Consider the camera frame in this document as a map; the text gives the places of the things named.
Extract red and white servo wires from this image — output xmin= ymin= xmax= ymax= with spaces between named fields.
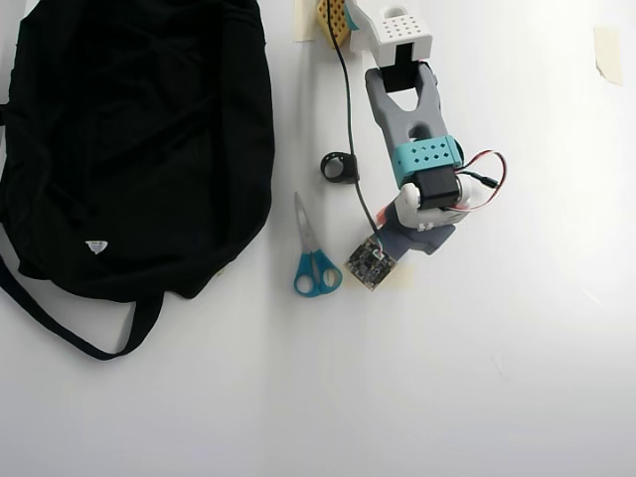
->
xmin=455 ymin=150 xmax=510 ymax=216

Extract yellow perforated robot base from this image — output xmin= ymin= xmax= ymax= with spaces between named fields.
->
xmin=316 ymin=0 xmax=350 ymax=50

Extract black fabric bag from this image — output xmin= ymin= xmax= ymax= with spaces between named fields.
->
xmin=0 ymin=0 xmax=276 ymax=363

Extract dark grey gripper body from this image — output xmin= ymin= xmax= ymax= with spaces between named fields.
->
xmin=376 ymin=207 xmax=457 ymax=263

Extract beige tape under robot base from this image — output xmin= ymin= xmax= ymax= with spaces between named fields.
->
xmin=292 ymin=0 xmax=320 ymax=44

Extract beige tape with torn corner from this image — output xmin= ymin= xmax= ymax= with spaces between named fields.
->
xmin=592 ymin=26 xmax=624 ymax=86

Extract bare camera circuit board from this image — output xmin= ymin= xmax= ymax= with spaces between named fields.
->
xmin=344 ymin=235 xmax=401 ymax=291

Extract thin black camera cable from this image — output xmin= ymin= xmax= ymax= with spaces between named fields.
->
xmin=326 ymin=0 xmax=383 ymax=240

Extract black ring strap device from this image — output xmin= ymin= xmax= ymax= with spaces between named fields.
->
xmin=319 ymin=151 xmax=360 ymax=186

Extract blue handled scissors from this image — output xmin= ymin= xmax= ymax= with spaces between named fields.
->
xmin=290 ymin=192 xmax=344 ymax=299

